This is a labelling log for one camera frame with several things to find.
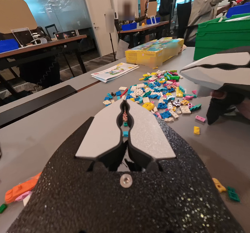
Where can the dark lego box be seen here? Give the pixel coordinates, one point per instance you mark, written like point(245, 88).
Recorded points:
point(66, 35)

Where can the white instruction booklet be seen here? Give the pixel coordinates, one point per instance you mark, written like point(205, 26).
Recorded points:
point(113, 72)

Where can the yellow lego box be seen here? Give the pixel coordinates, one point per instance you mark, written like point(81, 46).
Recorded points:
point(144, 56)

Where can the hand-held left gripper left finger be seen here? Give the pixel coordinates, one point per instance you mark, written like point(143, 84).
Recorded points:
point(101, 135)

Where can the white door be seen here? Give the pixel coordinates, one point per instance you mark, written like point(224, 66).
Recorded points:
point(91, 6)

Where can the teal lego piece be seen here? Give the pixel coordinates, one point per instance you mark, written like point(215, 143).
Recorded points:
point(233, 194)

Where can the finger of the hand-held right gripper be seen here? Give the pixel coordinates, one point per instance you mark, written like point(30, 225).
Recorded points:
point(205, 76)
point(230, 58)

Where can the pink flat lego plate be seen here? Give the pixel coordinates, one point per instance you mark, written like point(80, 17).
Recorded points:
point(200, 118)

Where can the orange lego brick separator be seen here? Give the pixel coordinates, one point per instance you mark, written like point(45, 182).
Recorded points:
point(19, 190)

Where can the black office chair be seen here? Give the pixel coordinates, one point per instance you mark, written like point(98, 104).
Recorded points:
point(183, 21)

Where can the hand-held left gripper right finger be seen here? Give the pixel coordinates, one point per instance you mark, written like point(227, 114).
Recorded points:
point(150, 137)

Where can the yellow curved lego piece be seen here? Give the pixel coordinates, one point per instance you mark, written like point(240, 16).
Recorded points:
point(218, 186)

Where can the small yellow lego plate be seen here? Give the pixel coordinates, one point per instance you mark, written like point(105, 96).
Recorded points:
point(196, 130)

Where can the person's right hand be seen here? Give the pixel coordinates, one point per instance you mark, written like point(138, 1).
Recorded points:
point(242, 110)

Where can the wooden desk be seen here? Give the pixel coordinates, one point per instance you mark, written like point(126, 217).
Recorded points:
point(48, 43)
point(154, 26)

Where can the green lego piece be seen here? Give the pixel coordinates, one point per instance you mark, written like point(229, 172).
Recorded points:
point(3, 208)

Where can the black flat panel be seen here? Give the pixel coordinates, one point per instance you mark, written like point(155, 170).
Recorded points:
point(39, 103)

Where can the pink lego piece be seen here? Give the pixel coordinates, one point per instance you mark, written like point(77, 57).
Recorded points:
point(23, 196)

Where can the green storage crate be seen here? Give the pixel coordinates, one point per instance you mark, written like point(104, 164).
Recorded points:
point(214, 41)

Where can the blue storage bin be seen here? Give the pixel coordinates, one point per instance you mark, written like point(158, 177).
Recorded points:
point(7, 46)
point(240, 10)
point(128, 27)
point(153, 21)

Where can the pile of colourful lego pieces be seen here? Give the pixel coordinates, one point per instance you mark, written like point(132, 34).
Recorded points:
point(156, 92)

